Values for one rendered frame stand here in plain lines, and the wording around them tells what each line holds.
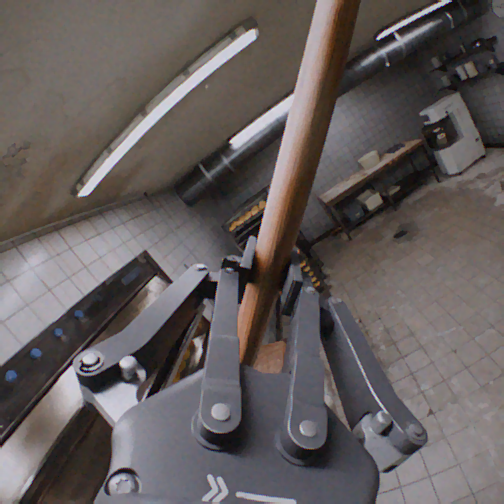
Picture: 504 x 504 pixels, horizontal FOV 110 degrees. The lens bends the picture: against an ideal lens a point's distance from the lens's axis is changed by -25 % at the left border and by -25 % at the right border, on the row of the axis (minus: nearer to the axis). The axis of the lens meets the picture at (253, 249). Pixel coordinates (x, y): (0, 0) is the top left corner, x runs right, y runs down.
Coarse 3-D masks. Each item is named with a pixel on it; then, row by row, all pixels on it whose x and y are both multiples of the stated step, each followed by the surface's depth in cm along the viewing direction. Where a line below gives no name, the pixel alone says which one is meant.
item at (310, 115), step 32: (320, 0) 12; (352, 0) 11; (320, 32) 12; (352, 32) 12; (320, 64) 13; (320, 96) 14; (288, 128) 15; (320, 128) 15; (288, 160) 16; (288, 192) 16; (288, 224) 17; (256, 256) 19; (288, 256) 18; (256, 288) 19; (256, 320) 20; (256, 352) 22
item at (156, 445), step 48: (192, 384) 7; (240, 384) 8; (288, 384) 8; (144, 432) 5; (192, 432) 6; (240, 432) 6; (336, 432) 7; (144, 480) 4; (192, 480) 5; (240, 480) 5; (288, 480) 5; (336, 480) 5
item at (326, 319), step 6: (306, 276) 18; (306, 282) 17; (324, 300) 16; (294, 306) 16; (324, 306) 15; (294, 312) 16; (324, 312) 15; (324, 318) 15; (330, 318) 14; (324, 324) 15; (330, 324) 15; (330, 330) 15
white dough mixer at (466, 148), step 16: (448, 96) 324; (432, 112) 327; (448, 112) 320; (464, 112) 313; (432, 128) 341; (448, 128) 323; (464, 128) 323; (432, 144) 355; (448, 144) 337; (464, 144) 331; (480, 144) 326; (448, 160) 351; (464, 160) 340
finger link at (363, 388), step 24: (336, 312) 13; (336, 336) 13; (360, 336) 12; (336, 360) 12; (360, 360) 10; (336, 384) 11; (360, 384) 9; (384, 384) 9; (360, 408) 9; (384, 408) 8; (408, 432) 7
